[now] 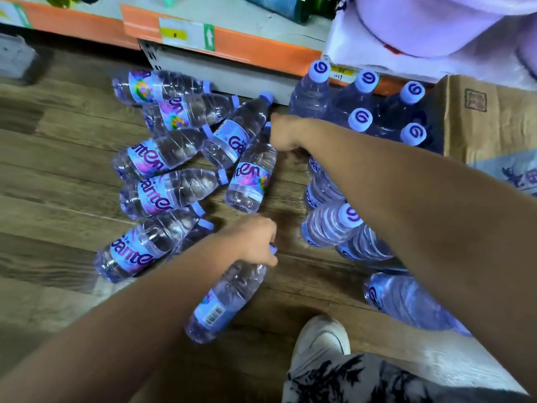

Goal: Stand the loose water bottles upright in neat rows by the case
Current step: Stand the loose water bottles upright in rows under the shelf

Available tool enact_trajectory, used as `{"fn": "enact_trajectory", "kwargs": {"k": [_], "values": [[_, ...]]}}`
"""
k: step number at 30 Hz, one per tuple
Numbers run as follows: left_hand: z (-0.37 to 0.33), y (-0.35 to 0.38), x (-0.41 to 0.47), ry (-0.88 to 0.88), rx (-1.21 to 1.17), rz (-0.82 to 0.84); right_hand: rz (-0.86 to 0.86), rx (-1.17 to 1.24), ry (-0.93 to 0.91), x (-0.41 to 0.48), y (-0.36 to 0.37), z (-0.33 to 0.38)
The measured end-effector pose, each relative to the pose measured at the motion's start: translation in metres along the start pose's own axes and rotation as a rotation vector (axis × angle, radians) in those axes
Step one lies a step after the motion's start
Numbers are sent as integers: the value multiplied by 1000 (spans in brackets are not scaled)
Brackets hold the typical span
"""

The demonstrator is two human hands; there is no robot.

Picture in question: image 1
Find person's left hand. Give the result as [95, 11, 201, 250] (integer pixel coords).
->
[217, 213, 279, 268]

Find person's right hand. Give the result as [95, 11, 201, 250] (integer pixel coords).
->
[268, 113, 314, 153]

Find pile of water bottles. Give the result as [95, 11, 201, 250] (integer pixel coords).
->
[93, 59, 473, 337]

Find person's right forearm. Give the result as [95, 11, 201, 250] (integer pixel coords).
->
[300, 121, 537, 391]

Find person's left forearm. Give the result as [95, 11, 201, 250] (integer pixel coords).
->
[0, 235, 244, 403]

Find person's white shoe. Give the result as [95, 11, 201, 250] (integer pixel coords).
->
[290, 315, 351, 374]

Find small white yellow price label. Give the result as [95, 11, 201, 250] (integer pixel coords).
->
[329, 64, 361, 85]

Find dark bottle blue label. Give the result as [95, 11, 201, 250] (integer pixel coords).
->
[241, 0, 313, 25]

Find white orange-edged store shelf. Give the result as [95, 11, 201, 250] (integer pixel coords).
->
[0, 0, 537, 106]

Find dark bottle green label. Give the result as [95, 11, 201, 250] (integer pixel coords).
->
[310, 0, 343, 20]

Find price label green arrow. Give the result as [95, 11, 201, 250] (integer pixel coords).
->
[158, 16, 216, 52]

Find small purple plastic basin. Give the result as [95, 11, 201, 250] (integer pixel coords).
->
[354, 0, 537, 58]

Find black white patterned trousers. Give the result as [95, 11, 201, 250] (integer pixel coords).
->
[281, 352, 534, 403]

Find brown carton purple print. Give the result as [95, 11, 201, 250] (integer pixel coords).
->
[423, 74, 537, 198]

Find clear plastic lid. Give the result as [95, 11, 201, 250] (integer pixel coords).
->
[0, 33, 39, 80]

